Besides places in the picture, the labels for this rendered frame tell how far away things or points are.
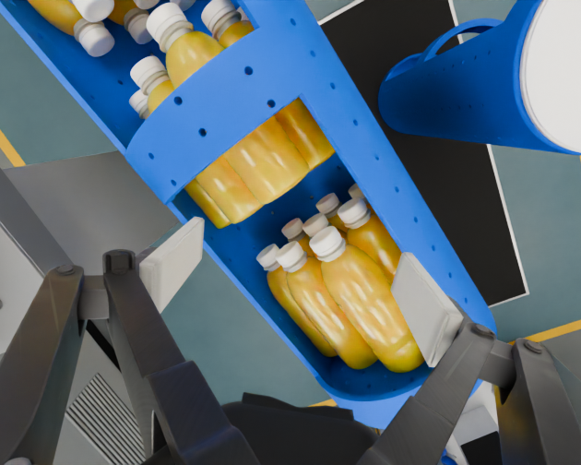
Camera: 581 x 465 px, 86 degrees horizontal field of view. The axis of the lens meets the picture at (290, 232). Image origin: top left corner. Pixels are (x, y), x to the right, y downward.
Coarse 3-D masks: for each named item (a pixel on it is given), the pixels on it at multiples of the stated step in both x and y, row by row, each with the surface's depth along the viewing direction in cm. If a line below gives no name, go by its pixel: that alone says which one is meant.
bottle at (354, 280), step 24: (336, 264) 37; (360, 264) 37; (336, 288) 37; (360, 288) 36; (384, 288) 38; (360, 312) 38; (384, 312) 38; (384, 336) 38; (408, 336) 39; (384, 360) 41; (408, 360) 39
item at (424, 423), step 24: (456, 336) 12; (480, 336) 13; (456, 360) 11; (480, 360) 11; (432, 384) 10; (456, 384) 10; (408, 408) 8; (432, 408) 9; (456, 408) 9; (384, 432) 7; (408, 432) 7; (432, 432) 8; (384, 456) 7; (408, 456) 7; (432, 456) 7
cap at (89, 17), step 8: (72, 0) 34; (80, 0) 33; (88, 0) 33; (96, 0) 33; (104, 0) 34; (112, 0) 35; (80, 8) 33; (88, 8) 33; (96, 8) 34; (104, 8) 35; (112, 8) 36; (88, 16) 34; (96, 16) 35; (104, 16) 36
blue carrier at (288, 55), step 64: (0, 0) 34; (256, 0) 27; (64, 64) 38; (128, 64) 47; (256, 64) 27; (320, 64) 30; (128, 128) 43; (192, 128) 28; (320, 192) 57; (384, 192) 33; (448, 256) 38; (320, 384) 47; (384, 384) 46
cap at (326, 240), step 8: (320, 232) 39; (328, 232) 37; (336, 232) 37; (312, 240) 39; (320, 240) 37; (328, 240) 36; (336, 240) 37; (312, 248) 38; (320, 248) 37; (328, 248) 37
